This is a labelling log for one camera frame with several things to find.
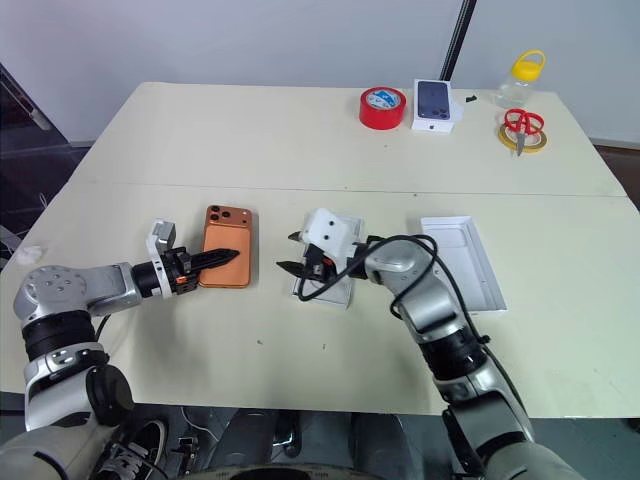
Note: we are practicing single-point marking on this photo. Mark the phone box with dark print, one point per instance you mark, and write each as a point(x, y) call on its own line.
point(436, 102)

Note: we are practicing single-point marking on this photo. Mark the clear jar with yellow lid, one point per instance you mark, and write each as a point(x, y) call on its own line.
point(517, 85)

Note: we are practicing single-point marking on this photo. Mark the crumpled white paper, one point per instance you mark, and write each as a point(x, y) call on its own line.
point(31, 253)

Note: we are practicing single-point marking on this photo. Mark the black and white sneaker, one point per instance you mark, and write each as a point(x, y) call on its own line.
point(142, 442)

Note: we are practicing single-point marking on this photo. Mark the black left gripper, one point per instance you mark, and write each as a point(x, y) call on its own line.
point(179, 272)

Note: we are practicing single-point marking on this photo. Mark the white phone box base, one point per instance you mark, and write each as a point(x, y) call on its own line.
point(350, 225)

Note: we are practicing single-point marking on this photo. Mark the dark rounded shape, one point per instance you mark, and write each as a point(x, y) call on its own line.
point(250, 435)

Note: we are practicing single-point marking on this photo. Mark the black metal pole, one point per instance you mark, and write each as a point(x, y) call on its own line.
point(456, 40)

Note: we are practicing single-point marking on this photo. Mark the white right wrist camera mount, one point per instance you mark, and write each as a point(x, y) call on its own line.
point(327, 232)

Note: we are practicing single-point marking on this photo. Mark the red tape roll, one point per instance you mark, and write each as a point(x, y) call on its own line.
point(381, 117)

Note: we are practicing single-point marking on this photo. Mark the black and silver bracket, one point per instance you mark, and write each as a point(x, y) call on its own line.
point(286, 435)

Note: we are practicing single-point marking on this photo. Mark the white phone box lid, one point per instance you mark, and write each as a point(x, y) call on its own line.
point(465, 260)

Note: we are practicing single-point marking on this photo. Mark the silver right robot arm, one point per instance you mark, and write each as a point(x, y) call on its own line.
point(430, 295)

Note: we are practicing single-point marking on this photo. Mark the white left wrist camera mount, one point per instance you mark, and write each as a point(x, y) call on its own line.
point(161, 235)

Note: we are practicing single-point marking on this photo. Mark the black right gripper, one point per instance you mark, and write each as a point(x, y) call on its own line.
point(320, 265)

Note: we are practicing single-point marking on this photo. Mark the dark furniture frame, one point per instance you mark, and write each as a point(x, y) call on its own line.
point(30, 150)

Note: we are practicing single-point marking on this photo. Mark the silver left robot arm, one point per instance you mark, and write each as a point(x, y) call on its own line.
point(75, 292)

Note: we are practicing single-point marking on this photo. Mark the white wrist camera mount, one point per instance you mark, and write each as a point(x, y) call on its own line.
point(327, 232)
point(161, 235)

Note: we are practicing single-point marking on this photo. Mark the yellow tape roll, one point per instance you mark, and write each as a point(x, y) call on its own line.
point(537, 142)

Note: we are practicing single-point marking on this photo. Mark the orange smartphone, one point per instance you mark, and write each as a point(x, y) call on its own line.
point(225, 235)

